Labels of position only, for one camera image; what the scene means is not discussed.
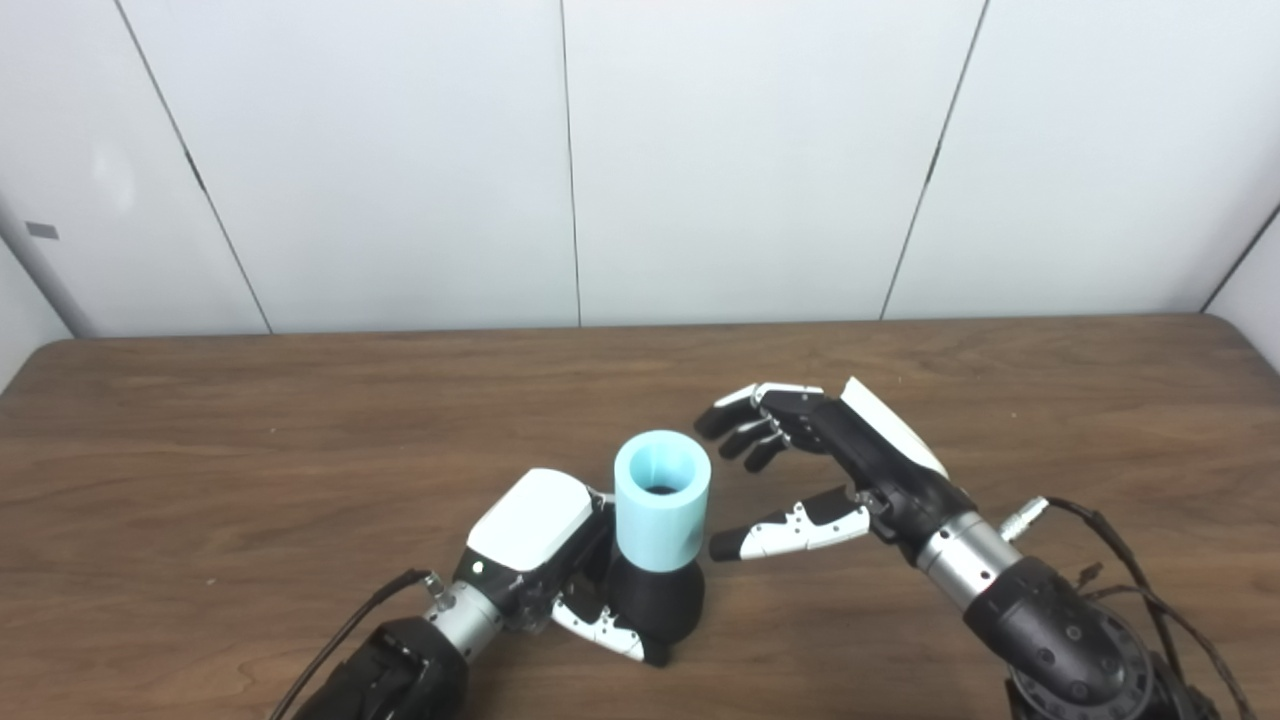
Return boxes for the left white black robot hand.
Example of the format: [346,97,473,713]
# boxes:
[455,467,671,668]

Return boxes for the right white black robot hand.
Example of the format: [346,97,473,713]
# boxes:
[694,376,976,566]

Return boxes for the light-blue short hose tube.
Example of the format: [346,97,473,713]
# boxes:
[613,429,713,574]

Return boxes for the black funnel-shaped nozzle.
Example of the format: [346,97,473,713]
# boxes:
[604,545,706,653]

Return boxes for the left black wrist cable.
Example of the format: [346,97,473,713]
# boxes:
[268,567,447,720]

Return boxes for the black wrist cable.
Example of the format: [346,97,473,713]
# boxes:
[268,567,447,720]
[1000,495,1257,720]

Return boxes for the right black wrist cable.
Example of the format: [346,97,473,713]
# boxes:
[1000,495,1257,720]

